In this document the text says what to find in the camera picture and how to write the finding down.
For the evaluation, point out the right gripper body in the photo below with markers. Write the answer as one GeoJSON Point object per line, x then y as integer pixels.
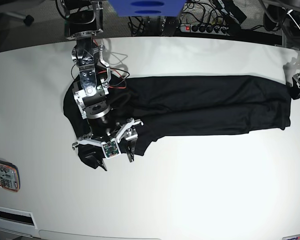
{"type": "Point", "coordinates": [126, 131]}

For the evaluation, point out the black T-shirt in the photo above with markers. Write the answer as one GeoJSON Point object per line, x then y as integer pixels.
{"type": "Point", "coordinates": [172, 106]}

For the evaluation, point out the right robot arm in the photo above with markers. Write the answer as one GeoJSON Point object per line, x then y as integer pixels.
{"type": "Point", "coordinates": [105, 137]}

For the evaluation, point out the orange framed device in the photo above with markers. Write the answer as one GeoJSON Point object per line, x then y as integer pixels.
{"type": "Point", "coordinates": [9, 177]}

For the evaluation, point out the blue plastic box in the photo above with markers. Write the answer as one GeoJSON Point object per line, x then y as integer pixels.
{"type": "Point", "coordinates": [143, 8]}

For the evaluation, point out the sticker at bottom right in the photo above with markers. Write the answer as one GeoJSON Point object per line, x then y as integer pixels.
{"type": "Point", "coordinates": [293, 237]}

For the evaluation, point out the black caster wheel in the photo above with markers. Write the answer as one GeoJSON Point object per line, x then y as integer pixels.
{"type": "Point", "coordinates": [28, 20]}

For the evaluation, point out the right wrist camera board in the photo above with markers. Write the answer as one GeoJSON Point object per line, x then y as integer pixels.
{"type": "Point", "coordinates": [110, 149]}

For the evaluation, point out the power strip with red switch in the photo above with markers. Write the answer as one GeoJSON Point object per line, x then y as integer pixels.
{"type": "Point", "coordinates": [205, 28]}

